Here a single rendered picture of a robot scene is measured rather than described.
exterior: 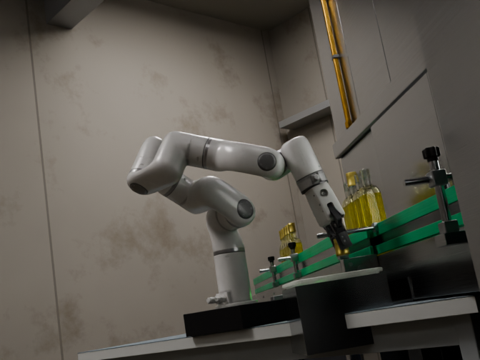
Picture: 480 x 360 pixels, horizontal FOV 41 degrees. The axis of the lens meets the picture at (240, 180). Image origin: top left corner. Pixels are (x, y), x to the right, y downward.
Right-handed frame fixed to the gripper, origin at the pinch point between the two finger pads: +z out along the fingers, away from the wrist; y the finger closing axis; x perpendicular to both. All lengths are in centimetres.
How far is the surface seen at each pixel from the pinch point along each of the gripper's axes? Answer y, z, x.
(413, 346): -18.0, 26.9, 1.2
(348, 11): 45, -72, -54
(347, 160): 80, -28, -42
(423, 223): -19.3, 4.3, -13.1
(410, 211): -14.1, 0.6, -13.9
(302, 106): 394, -131, -149
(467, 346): -28.7, 29.7, -5.2
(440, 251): -28.9, 10.7, -9.1
